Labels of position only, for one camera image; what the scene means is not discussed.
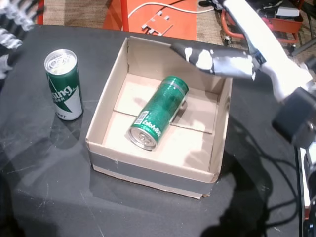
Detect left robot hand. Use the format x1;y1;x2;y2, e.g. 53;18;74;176
0;0;46;79

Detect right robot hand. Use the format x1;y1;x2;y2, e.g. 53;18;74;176
170;0;314;102

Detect green cider can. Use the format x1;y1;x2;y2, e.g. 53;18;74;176
127;76;190;151
44;49;84;121

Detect white box in cart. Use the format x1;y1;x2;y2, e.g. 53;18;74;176
276;7;301;17

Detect open cardboard box grey tape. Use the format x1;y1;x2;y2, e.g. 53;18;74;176
85;36;233;200

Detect orange wheeled cart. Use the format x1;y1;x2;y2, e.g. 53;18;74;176
221;0;305;47

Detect grey metal stand leg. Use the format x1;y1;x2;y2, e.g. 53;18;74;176
291;37;316;56

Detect orange plate grey clips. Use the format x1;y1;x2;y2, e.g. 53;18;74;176
141;11;173;36

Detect red metal frame leg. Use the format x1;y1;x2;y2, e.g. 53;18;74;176
120;0;129;32
37;0;45;25

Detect orange metal frame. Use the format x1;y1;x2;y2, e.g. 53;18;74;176
102;0;198;41

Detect white cable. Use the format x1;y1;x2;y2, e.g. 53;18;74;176
128;2;213;18

